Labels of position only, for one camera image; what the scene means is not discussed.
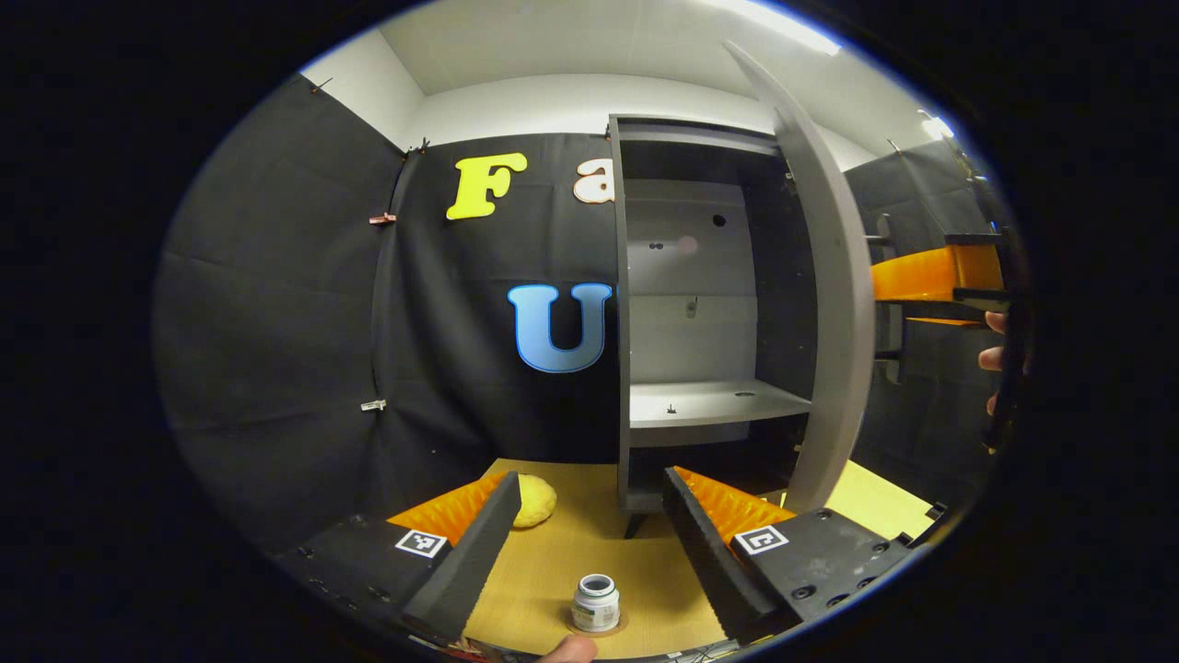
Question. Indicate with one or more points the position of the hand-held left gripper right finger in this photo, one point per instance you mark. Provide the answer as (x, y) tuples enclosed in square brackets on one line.
[(705, 552)]

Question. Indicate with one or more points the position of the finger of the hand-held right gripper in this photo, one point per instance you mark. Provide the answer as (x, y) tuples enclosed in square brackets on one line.
[(944, 321), (930, 274)]

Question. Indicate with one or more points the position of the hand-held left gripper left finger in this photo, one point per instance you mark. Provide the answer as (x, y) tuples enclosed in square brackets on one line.
[(470, 562)]

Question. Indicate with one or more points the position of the beige cabinet door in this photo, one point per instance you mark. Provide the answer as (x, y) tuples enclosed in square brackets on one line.
[(838, 276)]

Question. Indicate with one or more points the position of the brown round coaster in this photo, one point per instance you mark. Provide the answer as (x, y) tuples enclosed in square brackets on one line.
[(624, 627)]

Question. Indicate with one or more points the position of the white green label bottle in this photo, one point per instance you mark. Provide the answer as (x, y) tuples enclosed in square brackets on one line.
[(596, 603)]

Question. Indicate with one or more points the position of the grey cabinet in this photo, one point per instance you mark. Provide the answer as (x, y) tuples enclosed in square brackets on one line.
[(691, 239)]

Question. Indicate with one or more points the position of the white cabinet shelf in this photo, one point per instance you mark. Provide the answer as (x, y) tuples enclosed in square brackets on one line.
[(709, 405)]

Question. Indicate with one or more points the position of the yellow lumpy object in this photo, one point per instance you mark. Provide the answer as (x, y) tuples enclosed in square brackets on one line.
[(536, 500)]

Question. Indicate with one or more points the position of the small ceiling light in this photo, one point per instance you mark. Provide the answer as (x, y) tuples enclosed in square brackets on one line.
[(938, 126)]

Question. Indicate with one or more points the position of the white cloth clip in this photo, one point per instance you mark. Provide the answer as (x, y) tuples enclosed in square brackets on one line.
[(373, 405)]

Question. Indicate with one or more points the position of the black backdrop cloth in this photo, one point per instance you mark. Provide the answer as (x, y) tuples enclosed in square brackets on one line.
[(276, 276)]

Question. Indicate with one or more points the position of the brown cloth clip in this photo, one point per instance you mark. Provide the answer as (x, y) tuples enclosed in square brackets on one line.
[(381, 219)]

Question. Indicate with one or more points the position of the black cloth clip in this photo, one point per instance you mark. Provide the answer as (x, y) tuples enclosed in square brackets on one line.
[(321, 85), (422, 145)]

